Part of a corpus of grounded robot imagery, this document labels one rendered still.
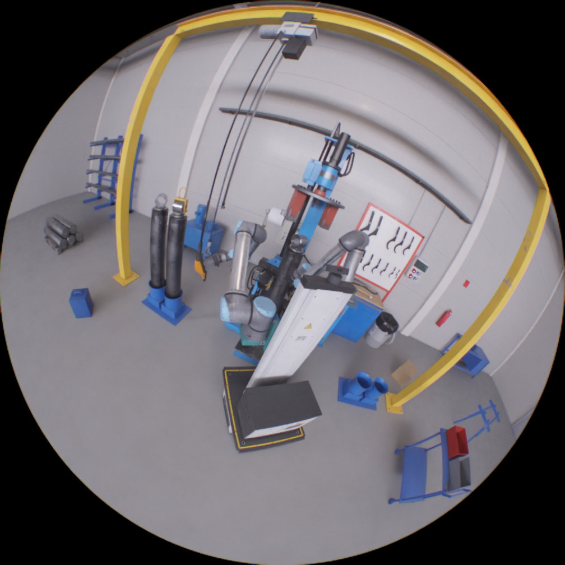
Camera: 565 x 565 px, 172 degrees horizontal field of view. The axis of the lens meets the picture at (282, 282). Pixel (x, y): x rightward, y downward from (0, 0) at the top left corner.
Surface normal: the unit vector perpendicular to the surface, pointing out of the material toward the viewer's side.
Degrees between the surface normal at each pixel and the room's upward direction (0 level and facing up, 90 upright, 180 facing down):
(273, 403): 0
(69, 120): 90
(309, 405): 0
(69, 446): 0
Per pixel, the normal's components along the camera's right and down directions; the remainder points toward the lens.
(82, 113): 0.91, 0.42
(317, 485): 0.34, -0.79
